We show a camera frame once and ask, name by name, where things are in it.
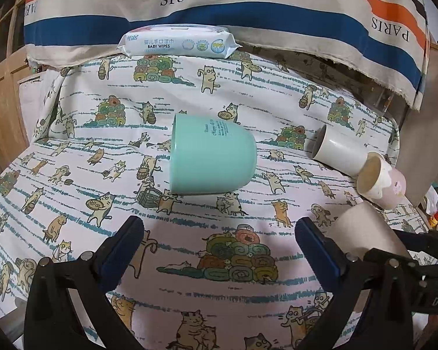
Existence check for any wooden door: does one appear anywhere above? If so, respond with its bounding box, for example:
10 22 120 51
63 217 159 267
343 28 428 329
0 0 31 170

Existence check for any cat print bed sheet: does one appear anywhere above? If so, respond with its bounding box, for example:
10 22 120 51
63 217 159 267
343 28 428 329
0 48 438 350

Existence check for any wooden cabinet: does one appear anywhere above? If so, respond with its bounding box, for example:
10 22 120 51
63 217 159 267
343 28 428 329
397 44 438 205

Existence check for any beige square cup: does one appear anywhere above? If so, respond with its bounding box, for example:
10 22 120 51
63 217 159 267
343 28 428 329
324 202 411 259

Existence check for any white cylindrical cup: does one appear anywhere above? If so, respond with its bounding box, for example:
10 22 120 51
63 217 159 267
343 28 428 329
312 124 375 178

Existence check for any striped Paris cloth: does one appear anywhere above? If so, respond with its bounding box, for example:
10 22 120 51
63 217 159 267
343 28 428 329
24 0 429 110

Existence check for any baby wipes pack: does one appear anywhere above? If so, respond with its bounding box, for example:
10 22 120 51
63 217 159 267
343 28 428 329
118 24 240 59

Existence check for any pink and cream cup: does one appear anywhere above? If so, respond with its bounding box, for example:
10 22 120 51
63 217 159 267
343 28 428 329
356 152 407 210

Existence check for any mint green cup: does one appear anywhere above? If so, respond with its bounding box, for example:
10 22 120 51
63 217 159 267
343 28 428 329
169 114 257 194

